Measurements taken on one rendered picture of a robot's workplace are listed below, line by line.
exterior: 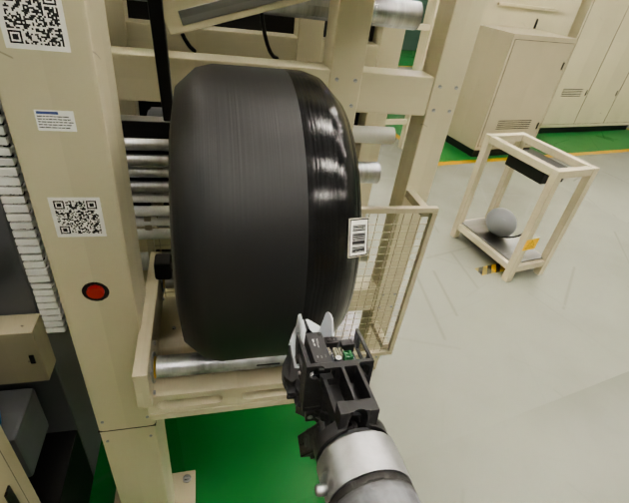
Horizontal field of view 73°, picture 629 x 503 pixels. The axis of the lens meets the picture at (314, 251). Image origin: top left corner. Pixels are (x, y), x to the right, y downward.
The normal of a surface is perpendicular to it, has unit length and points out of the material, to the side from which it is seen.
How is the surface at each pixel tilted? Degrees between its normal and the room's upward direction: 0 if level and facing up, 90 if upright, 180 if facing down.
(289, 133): 34
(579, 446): 0
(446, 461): 0
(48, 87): 90
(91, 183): 90
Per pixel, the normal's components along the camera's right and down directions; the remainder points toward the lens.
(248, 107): 0.20, -0.50
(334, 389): 0.09, -0.88
